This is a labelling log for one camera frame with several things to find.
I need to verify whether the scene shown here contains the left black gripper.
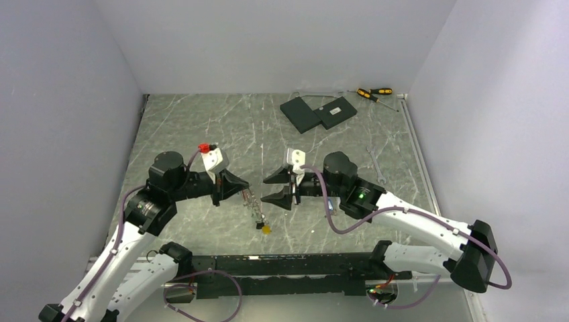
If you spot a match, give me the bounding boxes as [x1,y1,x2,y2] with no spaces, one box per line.
[169,166,249,206]

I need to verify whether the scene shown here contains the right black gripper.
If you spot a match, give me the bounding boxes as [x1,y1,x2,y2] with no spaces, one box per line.
[261,166,345,210]

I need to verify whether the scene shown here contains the metal keyring with keys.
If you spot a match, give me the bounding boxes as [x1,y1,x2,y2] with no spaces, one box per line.
[242,188,272,235]

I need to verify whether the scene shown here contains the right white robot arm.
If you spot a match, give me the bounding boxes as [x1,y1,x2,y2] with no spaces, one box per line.
[261,148,500,293]

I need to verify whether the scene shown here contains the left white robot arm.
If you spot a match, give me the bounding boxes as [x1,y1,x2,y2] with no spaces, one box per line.
[38,144,250,321]

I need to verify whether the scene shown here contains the large black box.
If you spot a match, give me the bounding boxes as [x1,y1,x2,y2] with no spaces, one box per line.
[280,97,321,134]

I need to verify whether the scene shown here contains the small black box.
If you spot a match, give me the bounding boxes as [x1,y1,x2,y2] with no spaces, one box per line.
[314,97,357,130]

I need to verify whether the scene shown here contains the silver wrench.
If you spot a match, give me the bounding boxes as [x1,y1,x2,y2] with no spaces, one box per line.
[366,146,387,184]

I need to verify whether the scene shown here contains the orange black screwdriver front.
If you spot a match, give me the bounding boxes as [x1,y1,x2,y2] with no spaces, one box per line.
[358,94,399,112]

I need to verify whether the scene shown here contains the orange black screwdriver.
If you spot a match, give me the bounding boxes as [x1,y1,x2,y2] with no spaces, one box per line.
[350,88,393,95]
[358,94,399,112]

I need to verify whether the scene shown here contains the orange black screwdriver back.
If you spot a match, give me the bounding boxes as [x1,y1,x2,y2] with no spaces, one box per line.
[350,88,393,95]

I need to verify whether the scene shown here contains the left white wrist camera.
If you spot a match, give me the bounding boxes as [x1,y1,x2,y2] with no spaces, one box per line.
[198,144,229,184]

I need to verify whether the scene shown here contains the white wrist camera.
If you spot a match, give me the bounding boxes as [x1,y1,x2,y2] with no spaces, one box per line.
[284,148,306,186]
[198,144,229,184]

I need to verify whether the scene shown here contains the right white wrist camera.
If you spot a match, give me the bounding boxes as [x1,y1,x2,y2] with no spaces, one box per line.
[284,148,306,186]

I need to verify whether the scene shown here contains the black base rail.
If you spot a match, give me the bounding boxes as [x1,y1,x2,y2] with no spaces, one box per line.
[175,252,412,299]

